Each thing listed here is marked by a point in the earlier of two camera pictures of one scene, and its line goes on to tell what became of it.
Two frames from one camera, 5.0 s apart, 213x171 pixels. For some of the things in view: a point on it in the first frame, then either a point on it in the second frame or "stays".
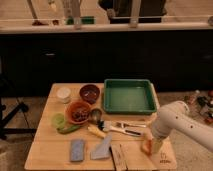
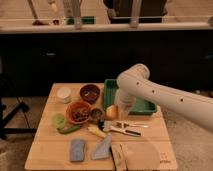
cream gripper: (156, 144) to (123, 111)
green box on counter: (84, 20) stays
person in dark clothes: (119, 11) stays
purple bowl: (89, 92) stays
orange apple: (147, 147) to (111, 112)
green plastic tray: (129, 97) stays
